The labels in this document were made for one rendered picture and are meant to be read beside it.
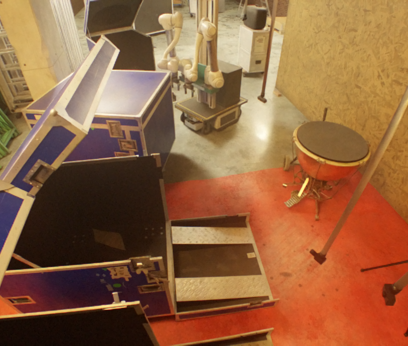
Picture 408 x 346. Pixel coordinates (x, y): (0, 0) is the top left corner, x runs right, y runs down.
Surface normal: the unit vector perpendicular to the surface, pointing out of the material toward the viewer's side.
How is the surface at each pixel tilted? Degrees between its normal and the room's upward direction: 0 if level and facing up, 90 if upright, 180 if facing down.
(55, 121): 90
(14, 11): 90
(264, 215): 0
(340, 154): 0
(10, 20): 90
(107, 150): 90
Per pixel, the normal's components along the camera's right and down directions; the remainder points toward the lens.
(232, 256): 0.03, -0.75
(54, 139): 0.14, 0.66
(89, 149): -0.15, 0.66
